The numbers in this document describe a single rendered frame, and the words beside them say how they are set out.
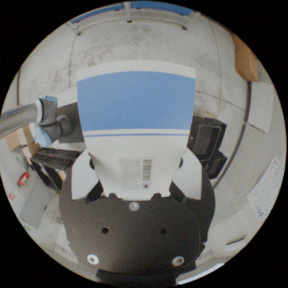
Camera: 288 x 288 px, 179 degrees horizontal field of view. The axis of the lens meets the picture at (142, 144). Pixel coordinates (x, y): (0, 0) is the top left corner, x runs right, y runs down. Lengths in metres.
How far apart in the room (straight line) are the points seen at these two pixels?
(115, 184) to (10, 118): 0.41
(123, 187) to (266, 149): 2.55
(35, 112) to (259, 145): 2.96
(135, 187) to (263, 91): 2.62
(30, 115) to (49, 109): 0.11
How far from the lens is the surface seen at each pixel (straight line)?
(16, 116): 0.44
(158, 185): 0.15
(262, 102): 2.55
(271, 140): 2.52
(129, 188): 0.15
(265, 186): 2.66
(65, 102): 0.73
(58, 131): 0.58
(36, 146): 1.25
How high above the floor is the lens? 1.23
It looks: 61 degrees down
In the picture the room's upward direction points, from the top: 176 degrees clockwise
